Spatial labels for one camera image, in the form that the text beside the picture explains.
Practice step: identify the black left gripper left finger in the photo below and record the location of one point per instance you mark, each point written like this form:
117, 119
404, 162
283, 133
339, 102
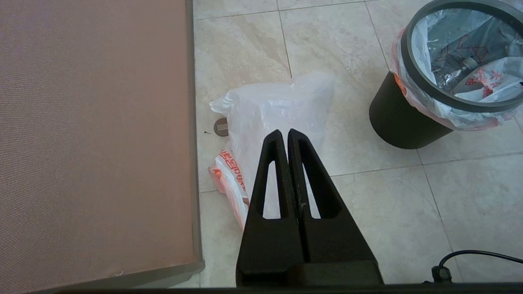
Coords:
253, 253

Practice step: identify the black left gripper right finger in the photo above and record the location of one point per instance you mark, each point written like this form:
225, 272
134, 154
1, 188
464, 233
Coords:
335, 245

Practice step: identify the white plastic bag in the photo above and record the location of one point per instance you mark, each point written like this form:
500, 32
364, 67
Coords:
278, 106

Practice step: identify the white red-print trash bag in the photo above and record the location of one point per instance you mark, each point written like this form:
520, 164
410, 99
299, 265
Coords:
470, 118

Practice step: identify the black ribbed trash can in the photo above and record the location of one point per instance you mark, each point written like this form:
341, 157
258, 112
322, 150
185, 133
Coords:
402, 126

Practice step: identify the round metal floor plate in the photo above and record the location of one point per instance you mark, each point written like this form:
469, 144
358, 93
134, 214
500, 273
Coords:
221, 127

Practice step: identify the grey-capped plastic bottle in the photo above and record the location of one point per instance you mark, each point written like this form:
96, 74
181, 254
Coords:
459, 73

